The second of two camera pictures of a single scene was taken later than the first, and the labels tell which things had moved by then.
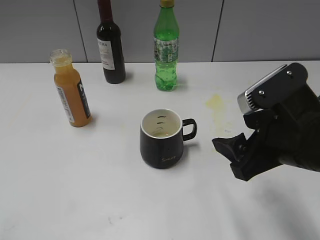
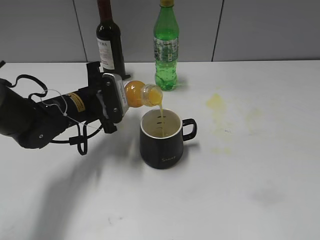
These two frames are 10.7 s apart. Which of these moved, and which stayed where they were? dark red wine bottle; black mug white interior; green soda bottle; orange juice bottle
Moved: orange juice bottle
Stayed: dark red wine bottle; black mug white interior; green soda bottle
